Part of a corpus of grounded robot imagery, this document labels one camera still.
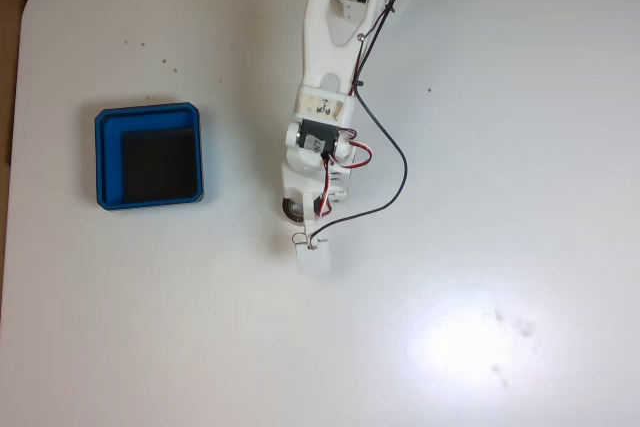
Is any blue plastic box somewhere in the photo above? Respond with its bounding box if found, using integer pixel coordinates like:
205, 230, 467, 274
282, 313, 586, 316
94, 101, 207, 212

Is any black foam pad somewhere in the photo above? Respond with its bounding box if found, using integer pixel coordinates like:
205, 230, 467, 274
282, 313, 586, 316
121, 127, 199, 200

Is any white camera box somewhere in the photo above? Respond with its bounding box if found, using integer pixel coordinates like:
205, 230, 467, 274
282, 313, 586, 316
295, 238, 334, 277

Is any red and white servo cable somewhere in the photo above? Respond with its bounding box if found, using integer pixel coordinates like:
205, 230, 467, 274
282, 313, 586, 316
318, 130, 376, 222

